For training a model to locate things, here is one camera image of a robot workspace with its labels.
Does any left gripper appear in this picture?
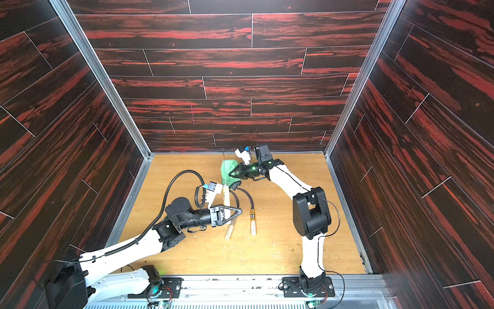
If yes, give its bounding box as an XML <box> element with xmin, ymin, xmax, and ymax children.
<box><xmin>178</xmin><ymin>205</ymin><xmax>239</xmax><ymax>232</ymax></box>

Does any green and black rag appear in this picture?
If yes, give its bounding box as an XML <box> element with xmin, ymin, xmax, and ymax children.
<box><xmin>220</xmin><ymin>160</ymin><xmax>243</xmax><ymax>192</ymax></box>

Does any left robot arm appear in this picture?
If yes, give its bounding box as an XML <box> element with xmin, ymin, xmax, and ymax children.
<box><xmin>45</xmin><ymin>197</ymin><xmax>243</xmax><ymax>308</ymax></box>

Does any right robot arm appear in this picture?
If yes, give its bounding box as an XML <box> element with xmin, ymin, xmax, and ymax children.
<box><xmin>221</xmin><ymin>145</ymin><xmax>334</xmax><ymax>297</ymax></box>

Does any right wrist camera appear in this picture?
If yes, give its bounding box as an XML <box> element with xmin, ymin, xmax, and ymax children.
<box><xmin>235</xmin><ymin>146</ymin><xmax>252</xmax><ymax>165</ymax></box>

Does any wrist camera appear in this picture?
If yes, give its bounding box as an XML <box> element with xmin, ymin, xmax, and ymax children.
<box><xmin>203</xmin><ymin>182</ymin><xmax>223</xmax><ymax>208</ymax></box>
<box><xmin>235</xmin><ymin>146</ymin><xmax>252</xmax><ymax>165</ymax></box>

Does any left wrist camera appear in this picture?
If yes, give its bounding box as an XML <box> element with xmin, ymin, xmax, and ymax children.
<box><xmin>203</xmin><ymin>182</ymin><xmax>223</xmax><ymax>208</ymax></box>

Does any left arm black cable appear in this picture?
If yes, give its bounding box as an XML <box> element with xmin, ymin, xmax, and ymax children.
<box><xmin>32</xmin><ymin>169</ymin><xmax>207</xmax><ymax>294</ymax></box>

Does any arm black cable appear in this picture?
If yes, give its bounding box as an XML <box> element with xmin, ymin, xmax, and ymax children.
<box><xmin>32</xmin><ymin>169</ymin><xmax>207</xmax><ymax>294</ymax></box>
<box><xmin>254</xmin><ymin>131</ymin><xmax>346</xmax><ymax>309</ymax></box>

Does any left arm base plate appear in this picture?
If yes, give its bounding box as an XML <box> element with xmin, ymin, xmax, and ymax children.
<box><xmin>127</xmin><ymin>277</ymin><xmax>183</xmax><ymax>300</ymax></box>

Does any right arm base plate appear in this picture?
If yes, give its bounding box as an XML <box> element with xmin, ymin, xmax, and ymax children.
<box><xmin>278</xmin><ymin>275</ymin><xmax>335</xmax><ymax>298</ymax></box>

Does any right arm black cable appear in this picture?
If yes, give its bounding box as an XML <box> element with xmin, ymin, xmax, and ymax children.
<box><xmin>254</xmin><ymin>131</ymin><xmax>346</xmax><ymax>309</ymax></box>

